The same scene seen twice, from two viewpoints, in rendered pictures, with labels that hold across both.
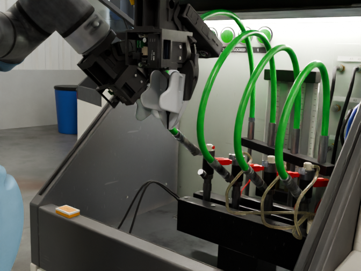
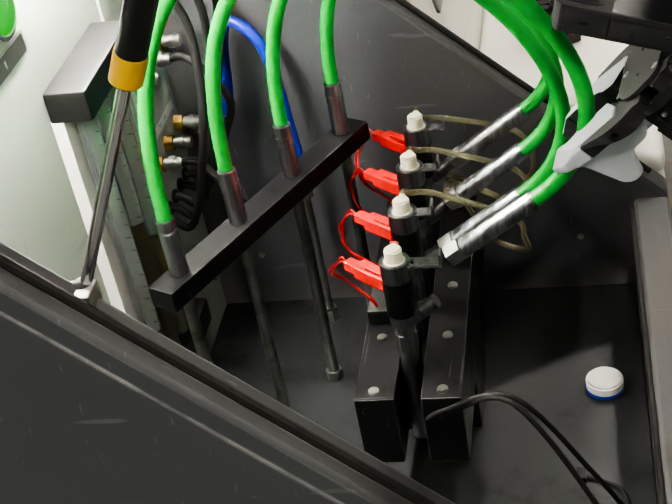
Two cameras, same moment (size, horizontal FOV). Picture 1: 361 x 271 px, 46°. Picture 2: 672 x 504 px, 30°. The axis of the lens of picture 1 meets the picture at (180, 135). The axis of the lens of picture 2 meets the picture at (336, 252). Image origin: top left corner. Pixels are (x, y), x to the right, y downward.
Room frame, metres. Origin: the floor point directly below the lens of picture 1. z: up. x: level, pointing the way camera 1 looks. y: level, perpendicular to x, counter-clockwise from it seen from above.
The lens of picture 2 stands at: (1.38, 0.75, 1.74)
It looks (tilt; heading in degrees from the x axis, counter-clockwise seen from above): 34 degrees down; 246
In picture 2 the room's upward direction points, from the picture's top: 11 degrees counter-clockwise
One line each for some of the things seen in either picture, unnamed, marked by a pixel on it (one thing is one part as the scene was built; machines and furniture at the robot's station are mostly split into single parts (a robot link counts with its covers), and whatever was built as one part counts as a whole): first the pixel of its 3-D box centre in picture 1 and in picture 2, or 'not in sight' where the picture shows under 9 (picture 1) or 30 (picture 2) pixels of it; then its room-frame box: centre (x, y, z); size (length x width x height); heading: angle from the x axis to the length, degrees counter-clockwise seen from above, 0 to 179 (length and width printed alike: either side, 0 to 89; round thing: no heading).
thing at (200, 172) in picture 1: (204, 193); (420, 350); (0.96, -0.06, 1.00); 0.05 x 0.03 x 0.21; 142
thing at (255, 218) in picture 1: (248, 241); (430, 343); (0.90, -0.16, 0.91); 0.34 x 0.10 x 0.15; 52
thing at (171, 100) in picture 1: (170, 101); not in sight; (0.64, 0.02, 1.25); 0.06 x 0.03 x 0.09; 142
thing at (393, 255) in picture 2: (209, 150); (394, 260); (0.97, -0.07, 1.10); 0.02 x 0.02 x 0.03
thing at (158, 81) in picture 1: (154, 100); not in sight; (0.66, 0.04, 1.25); 0.06 x 0.03 x 0.09; 142
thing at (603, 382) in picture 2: not in sight; (604, 382); (0.75, -0.06, 0.84); 0.04 x 0.04 x 0.01
